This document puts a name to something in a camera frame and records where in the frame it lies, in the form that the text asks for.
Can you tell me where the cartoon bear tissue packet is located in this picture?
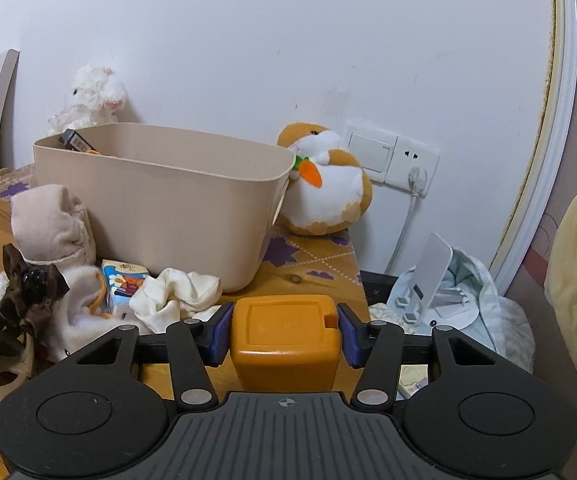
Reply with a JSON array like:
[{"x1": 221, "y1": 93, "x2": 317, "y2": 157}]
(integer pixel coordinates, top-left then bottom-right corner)
[{"x1": 101, "y1": 259, "x2": 152, "y2": 317}]

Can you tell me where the cream fabric scrunchie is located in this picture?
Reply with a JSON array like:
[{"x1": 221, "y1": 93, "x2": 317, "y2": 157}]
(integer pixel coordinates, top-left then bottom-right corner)
[{"x1": 128, "y1": 267, "x2": 223, "y2": 335}]

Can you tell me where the dark brown hair bow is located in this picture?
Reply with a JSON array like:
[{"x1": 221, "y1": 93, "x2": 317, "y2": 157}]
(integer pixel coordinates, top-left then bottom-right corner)
[{"x1": 0, "y1": 244, "x2": 72, "y2": 346}]

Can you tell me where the white plug with cable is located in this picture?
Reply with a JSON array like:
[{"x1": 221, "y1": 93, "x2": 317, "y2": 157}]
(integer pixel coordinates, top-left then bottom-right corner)
[{"x1": 384, "y1": 166, "x2": 430, "y2": 276}]

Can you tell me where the beige cloth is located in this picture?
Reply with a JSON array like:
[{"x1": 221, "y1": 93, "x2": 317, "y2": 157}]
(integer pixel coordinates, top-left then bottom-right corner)
[{"x1": 11, "y1": 184, "x2": 96, "y2": 266}]

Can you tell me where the white wall socket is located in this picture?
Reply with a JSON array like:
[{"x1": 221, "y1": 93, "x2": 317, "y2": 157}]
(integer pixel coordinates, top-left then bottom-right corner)
[{"x1": 385, "y1": 135, "x2": 440, "y2": 192}]

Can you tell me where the white lamb plush toy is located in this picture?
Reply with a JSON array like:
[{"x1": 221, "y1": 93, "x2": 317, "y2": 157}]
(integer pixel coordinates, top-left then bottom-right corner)
[{"x1": 47, "y1": 64, "x2": 128, "y2": 136}]

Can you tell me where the orange white hamster plush toy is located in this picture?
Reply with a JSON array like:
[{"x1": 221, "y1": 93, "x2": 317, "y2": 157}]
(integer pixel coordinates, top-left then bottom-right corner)
[{"x1": 274, "y1": 122, "x2": 374, "y2": 237}]

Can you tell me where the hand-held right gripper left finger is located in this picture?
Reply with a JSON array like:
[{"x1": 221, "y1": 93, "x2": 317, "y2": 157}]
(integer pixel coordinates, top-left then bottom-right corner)
[{"x1": 63, "y1": 302, "x2": 234, "y2": 408}]

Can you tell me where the beige hair claw clip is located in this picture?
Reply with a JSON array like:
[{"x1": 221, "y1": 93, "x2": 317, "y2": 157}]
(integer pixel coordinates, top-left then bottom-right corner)
[{"x1": 0, "y1": 332, "x2": 36, "y2": 426}]

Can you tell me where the white remote control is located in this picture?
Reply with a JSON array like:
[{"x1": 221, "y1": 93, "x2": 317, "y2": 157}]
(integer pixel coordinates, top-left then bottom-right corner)
[{"x1": 398, "y1": 364, "x2": 431, "y2": 401}]

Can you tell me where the white door frame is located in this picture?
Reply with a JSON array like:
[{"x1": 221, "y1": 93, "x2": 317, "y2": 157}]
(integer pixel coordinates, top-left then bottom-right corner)
[{"x1": 488, "y1": 0, "x2": 577, "y2": 291}]

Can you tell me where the orange plastic box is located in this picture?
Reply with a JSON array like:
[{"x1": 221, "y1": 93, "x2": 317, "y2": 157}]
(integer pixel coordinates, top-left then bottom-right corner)
[{"x1": 231, "y1": 294, "x2": 343, "y2": 392}]

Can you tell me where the beige plastic basket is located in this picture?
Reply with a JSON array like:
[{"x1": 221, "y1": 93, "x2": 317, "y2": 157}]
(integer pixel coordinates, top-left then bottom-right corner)
[{"x1": 32, "y1": 122, "x2": 295, "y2": 293}]

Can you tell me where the light blue striped cloth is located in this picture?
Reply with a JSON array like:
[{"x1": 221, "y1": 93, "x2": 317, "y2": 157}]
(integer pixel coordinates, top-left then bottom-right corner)
[{"x1": 368, "y1": 247, "x2": 536, "y2": 376}]

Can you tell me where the black box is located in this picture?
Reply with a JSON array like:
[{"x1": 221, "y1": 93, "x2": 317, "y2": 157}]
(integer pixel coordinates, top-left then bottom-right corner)
[{"x1": 58, "y1": 129, "x2": 94, "y2": 153}]

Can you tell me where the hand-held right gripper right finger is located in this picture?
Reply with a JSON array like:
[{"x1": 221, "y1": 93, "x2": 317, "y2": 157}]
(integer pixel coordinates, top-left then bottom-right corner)
[{"x1": 335, "y1": 302, "x2": 510, "y2": 408}]

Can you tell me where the small white plush toy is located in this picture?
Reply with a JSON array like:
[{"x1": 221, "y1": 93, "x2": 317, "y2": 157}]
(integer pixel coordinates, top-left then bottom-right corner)
[{"x1": 0, "y1": 264, "x2": 142, "y2": 363}]

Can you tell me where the white phone stand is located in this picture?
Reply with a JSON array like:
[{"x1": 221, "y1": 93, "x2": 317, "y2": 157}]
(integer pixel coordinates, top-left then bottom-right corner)
[{"x1": 395, "y1": 232, "x2": 480, "y2": 323}]

